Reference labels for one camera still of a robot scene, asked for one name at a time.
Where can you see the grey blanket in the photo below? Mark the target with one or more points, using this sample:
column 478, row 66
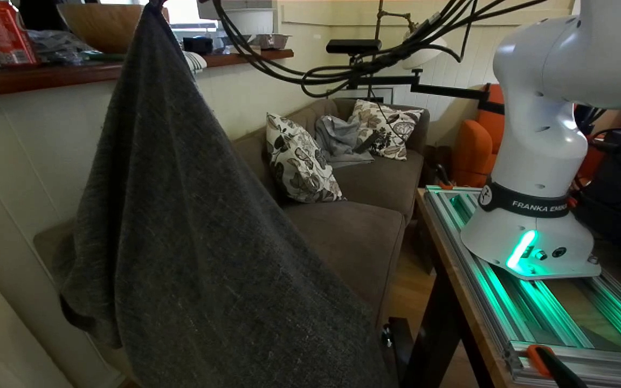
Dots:
column 185, row 260

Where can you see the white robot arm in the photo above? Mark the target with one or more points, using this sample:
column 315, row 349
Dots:
column 523, row 223

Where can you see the near floral patterned pillow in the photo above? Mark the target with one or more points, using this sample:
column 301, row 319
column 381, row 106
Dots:
column 296, row 164

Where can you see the floral patterned pillow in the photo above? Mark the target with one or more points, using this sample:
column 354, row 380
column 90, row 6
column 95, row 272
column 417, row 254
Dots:
column 296, row 164
column 385, row 129

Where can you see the light grey crumpled cloth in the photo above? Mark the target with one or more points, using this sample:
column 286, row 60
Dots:
column 340, row 142

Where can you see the brown tufted sofa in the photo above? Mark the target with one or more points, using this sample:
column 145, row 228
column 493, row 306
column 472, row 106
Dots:
column 359, row 238

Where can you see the far floral patterned pillow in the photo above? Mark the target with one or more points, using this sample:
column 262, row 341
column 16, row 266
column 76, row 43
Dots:
column 385, row 129

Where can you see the orange armchair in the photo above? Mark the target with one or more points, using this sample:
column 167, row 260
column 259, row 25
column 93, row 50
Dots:
column 480, row 138

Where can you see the folded striped cloth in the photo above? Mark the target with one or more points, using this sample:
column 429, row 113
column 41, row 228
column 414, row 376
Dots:
column 194, row 60

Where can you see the white lamp shade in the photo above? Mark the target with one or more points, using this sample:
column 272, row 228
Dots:
column 420, row 50

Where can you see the wooden bowl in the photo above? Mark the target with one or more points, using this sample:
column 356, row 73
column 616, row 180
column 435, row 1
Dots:
column 105, row 25

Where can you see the dark wooden shelf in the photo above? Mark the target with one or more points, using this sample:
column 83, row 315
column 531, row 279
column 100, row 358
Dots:
column 35, row 77

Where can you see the red box on shelf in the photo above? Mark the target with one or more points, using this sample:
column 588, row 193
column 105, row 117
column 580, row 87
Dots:
column 16, row 48

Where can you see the black stereo camera on mount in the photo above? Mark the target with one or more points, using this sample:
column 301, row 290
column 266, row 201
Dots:
column 352, row 45

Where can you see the orange handled clamp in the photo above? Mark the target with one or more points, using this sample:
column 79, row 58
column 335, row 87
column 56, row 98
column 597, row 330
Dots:
column 551, row 365

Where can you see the aluminium frame robot table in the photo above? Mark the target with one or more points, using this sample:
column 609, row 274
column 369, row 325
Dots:
column 496, row 316

